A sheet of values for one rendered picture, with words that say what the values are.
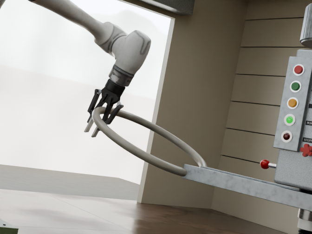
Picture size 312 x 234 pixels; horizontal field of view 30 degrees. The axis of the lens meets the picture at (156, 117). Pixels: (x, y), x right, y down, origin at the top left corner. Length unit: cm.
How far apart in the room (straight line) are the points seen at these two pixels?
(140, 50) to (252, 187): 67
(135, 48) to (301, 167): 78
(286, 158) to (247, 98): 863
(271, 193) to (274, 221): 786
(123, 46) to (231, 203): 833
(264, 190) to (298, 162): 16
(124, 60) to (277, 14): 833
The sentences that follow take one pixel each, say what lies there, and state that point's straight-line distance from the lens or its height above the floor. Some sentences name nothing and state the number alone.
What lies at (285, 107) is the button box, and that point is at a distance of 181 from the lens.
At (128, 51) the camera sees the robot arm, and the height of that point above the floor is 150.
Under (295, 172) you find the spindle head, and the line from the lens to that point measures 180.
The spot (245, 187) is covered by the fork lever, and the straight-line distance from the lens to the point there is 192.
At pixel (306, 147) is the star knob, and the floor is 127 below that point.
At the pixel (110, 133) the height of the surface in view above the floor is 119.
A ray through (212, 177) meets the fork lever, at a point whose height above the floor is 111.
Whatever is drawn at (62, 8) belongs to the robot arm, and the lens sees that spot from 201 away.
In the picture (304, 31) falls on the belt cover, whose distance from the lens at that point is 189.
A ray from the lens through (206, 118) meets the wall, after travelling 1033.
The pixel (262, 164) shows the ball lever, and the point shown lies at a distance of 187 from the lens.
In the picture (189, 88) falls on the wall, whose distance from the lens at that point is 1001.
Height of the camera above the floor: 124
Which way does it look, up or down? 1 degrees up
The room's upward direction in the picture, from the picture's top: 10 degrees clockwise
